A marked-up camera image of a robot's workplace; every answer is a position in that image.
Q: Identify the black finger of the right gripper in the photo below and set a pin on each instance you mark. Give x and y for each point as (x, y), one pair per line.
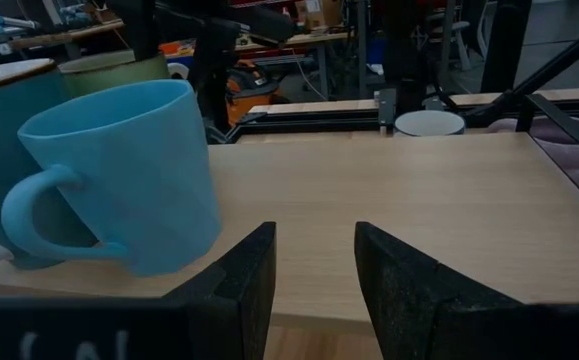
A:
(214, 75)
(139, 27)

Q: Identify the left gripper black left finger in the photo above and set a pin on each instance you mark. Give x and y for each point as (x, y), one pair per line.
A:
(239, 300)

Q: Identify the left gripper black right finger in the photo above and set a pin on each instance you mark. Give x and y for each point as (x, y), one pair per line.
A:
(399, 300)

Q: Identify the green mug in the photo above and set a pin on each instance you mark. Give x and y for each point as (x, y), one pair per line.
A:
(104, 75)

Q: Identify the light blue mug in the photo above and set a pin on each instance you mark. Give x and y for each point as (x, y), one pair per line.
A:
(144, 175)

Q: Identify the lavender bowl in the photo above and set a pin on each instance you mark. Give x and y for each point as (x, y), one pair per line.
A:
(569, 160)

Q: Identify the orange black shop vacuum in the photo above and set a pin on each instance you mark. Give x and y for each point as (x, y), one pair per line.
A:
(249, 87)

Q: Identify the orange tray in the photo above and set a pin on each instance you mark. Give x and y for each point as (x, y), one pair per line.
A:
(174, 48)

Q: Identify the dark-framed wooden workbench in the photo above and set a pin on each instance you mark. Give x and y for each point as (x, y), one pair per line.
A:
(69, 35)

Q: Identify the brown cardboard box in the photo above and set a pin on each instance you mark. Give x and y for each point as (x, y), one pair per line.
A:
(319, 12)

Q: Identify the black-framed wooden shelf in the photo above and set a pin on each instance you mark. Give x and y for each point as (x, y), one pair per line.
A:
(394, 200)

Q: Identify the light wooden workbench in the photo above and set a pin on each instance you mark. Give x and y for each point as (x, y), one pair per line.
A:
(319, 38)

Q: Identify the white stool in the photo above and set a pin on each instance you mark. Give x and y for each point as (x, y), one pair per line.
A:
(461, 27)

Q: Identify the black diagonal rig brace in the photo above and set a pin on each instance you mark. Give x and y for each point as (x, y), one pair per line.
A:
(559, 65)

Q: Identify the black table frame extrusion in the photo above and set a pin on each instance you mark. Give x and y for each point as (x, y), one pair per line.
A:
(309, 124)

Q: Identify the black rig post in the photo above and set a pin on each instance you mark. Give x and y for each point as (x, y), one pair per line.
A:
(506, 45)

